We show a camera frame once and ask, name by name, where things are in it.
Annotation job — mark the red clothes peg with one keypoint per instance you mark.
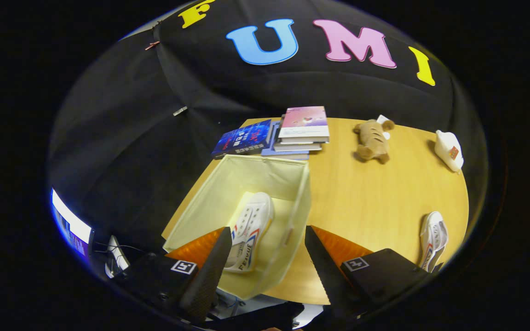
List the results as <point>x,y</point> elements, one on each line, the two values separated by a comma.
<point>152,45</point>

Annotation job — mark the white striped canvas shoe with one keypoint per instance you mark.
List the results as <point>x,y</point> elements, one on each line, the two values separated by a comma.
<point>251,220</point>
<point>435,234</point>

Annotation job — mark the silver clip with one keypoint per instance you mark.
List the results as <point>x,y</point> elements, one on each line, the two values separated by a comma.
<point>180,111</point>

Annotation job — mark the pale blue book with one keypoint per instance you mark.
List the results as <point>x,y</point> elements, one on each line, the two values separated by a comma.
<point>285,155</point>

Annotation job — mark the computer monitor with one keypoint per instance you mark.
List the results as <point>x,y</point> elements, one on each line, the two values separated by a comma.
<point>69,225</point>

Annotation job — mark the dark blue book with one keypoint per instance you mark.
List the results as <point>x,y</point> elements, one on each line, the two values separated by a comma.
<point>242,140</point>

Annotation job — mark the black backdrop cloth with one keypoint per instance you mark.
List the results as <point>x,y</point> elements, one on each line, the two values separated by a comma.
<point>154,138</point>

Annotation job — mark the pink book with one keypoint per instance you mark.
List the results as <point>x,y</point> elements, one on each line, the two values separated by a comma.
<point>304,122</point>

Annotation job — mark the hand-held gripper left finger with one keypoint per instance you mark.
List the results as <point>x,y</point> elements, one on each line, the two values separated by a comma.
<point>210,276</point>

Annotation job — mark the brown plush toy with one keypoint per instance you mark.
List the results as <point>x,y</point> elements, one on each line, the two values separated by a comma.
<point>373,140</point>

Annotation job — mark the cream fabric storage box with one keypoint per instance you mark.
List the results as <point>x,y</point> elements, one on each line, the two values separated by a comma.
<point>219,193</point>

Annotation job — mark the grey book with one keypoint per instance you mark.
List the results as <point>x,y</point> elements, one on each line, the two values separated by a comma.
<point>297,147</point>

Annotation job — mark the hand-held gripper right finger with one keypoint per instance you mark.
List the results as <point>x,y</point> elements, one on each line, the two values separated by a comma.
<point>322,271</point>

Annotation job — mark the dark cloth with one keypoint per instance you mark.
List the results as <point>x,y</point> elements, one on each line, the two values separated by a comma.
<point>265,317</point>

